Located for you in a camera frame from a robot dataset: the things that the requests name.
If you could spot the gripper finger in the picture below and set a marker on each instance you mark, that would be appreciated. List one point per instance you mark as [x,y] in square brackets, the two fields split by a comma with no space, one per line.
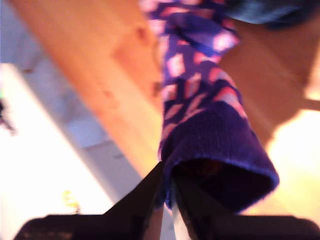
[197,202]
[140,200]

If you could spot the purple patterned sock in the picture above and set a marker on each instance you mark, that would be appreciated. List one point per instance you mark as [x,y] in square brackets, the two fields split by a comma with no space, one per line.
[205,125]

